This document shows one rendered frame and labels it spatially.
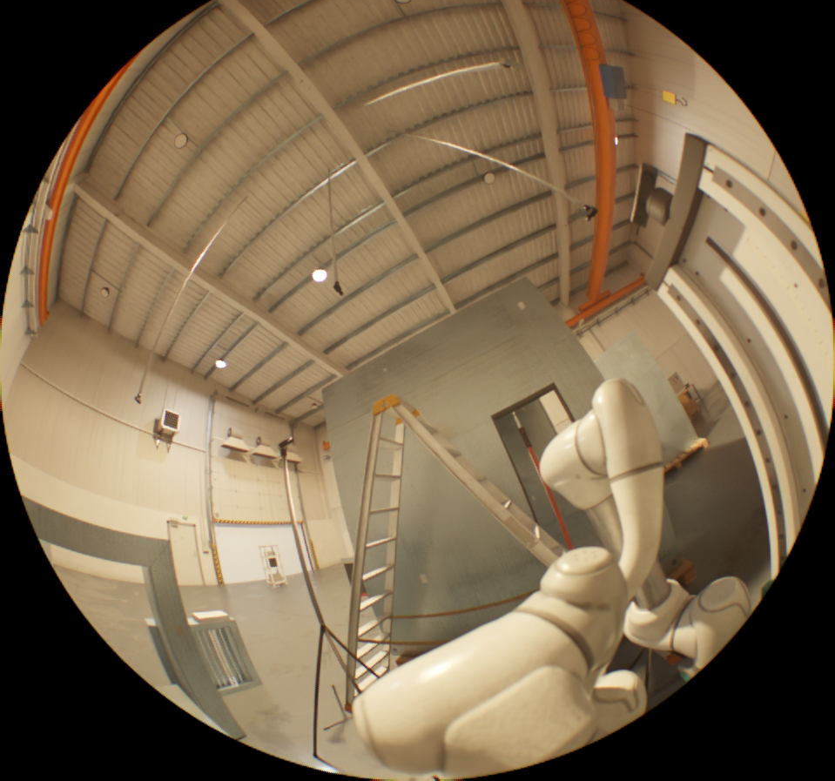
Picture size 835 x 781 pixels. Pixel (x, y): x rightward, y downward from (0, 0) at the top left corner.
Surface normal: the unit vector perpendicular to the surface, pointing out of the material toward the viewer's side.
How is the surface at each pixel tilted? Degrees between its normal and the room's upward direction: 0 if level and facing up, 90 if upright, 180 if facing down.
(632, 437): 75
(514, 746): 51
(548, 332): 90
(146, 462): 90
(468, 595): 90
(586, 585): 62
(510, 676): 46
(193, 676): 90
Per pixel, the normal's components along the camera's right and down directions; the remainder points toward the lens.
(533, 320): -0.41, -0.40
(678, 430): -0.68, -0.22
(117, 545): 0.86, -0.46
